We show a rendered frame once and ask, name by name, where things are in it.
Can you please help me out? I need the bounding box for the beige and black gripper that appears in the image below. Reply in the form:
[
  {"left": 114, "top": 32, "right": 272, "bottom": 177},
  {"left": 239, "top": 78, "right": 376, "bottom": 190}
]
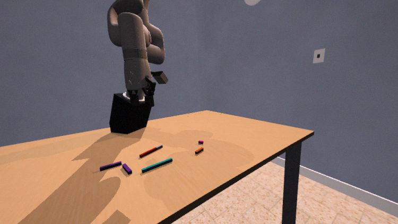
[{"left": 124, "top": 57, "right": 156, "bottom": 108}]

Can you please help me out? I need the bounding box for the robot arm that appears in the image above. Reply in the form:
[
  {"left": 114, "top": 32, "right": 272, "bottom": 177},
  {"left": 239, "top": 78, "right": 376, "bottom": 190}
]
[{"left": 107, "top": 0, "right": 168, "bottom": 84}]

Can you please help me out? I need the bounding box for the purple rod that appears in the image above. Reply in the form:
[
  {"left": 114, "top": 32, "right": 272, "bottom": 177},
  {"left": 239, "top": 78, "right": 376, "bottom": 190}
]
[
  {"left": 100, "top": 161, "right": 122, "bottom": 171},
  {"left": 122, "top": 164, "right": 132, "bottom": 175}
]

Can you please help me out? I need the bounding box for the turquoise rod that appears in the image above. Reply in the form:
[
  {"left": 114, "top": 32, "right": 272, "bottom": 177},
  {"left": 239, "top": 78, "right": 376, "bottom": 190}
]
[{"left": 142, "top": 158, "right": 172, "bottom": 173}]

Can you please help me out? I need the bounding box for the orange rod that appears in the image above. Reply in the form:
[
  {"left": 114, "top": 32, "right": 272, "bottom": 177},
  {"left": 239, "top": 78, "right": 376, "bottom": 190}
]
[{"left": 195, "top": 148, "right": 204, "bottom": 154}]

